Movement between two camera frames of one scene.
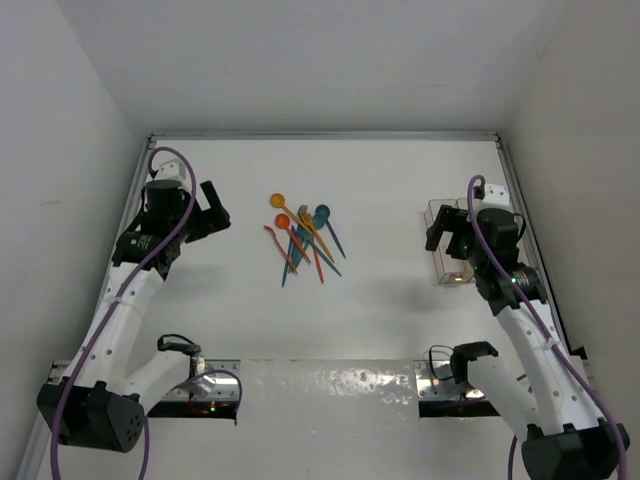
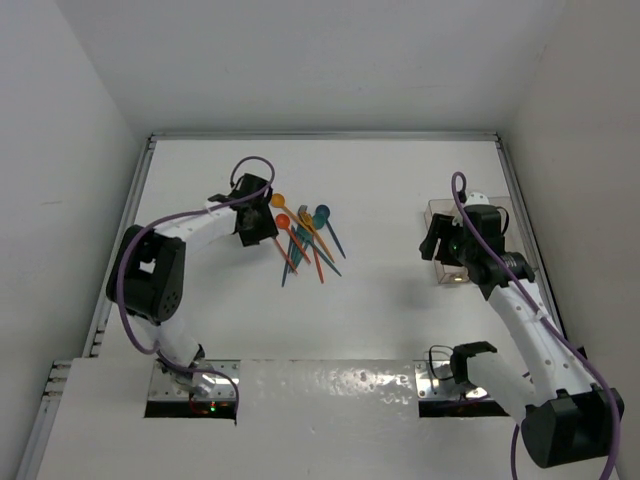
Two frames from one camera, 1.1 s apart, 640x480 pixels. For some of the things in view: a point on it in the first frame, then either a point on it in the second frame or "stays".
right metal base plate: (434, 380) stays
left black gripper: (207, 220) → (265, 231)
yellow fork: (307, 219) stays
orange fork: (281, 247) stays
